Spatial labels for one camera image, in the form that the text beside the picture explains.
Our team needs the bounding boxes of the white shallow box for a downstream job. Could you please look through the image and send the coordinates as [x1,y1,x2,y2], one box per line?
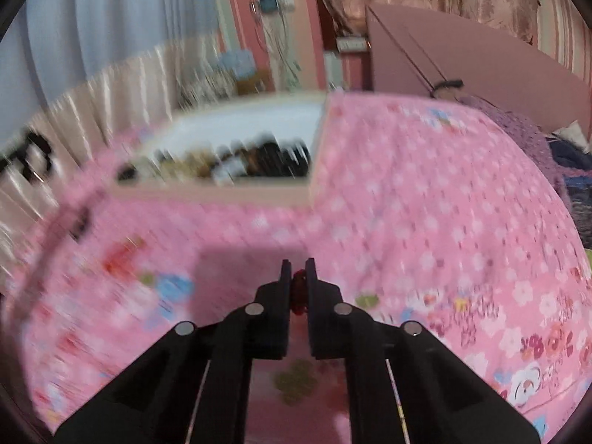
[112,92,330,210]

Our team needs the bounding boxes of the hanging charger cables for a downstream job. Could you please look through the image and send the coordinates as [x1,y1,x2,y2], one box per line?
[250,0,303,90]

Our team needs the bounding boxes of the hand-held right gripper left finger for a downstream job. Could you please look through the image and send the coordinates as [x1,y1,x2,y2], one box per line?
[54,259,293,444]

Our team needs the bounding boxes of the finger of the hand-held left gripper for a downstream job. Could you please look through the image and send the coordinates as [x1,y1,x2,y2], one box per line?
[11,128,53,180]

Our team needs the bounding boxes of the black handle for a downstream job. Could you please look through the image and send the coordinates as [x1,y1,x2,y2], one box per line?
[430,80,464,96]

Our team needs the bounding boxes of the pale blue curtain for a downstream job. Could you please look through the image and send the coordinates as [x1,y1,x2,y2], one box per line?
[9,0,225,118]

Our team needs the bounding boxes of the wall socket with blue charger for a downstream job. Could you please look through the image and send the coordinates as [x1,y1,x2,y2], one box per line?
[256,0,297,14]

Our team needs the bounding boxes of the black and white gift bag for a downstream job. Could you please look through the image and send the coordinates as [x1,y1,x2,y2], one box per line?
[178,67,239,108]

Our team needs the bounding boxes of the purple blanket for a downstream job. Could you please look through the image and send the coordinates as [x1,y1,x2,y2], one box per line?
[455,95,562,186]

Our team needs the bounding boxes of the red knot charm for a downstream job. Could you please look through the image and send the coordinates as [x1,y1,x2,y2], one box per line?
[291,269,308,315]

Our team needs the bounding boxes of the white pillow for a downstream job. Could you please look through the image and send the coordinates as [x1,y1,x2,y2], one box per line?
[554,120,592,154]

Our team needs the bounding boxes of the white satin cloth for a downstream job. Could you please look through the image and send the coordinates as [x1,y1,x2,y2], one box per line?
[0,39,225,290]

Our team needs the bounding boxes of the beige braided hair band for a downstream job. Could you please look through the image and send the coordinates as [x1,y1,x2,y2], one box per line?
[157,148,209,180]

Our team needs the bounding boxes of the light blue paper bag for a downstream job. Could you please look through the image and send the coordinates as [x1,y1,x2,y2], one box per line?
[217,50,257,79]

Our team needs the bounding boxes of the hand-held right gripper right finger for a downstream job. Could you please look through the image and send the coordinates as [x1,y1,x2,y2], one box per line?
[305,258,542,444]

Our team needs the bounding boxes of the brown wooden bead bracelet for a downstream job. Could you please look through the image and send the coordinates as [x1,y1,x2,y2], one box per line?
[231,141,278,177]

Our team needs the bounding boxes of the white power strip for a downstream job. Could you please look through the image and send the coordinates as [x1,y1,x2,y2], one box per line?
[336,36,367,53]

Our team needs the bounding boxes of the pink headboard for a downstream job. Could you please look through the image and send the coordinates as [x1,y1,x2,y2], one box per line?
[365,4,592,136]

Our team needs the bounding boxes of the dark blue patterned quilt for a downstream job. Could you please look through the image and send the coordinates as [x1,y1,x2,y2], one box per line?
[548,139,592,238]

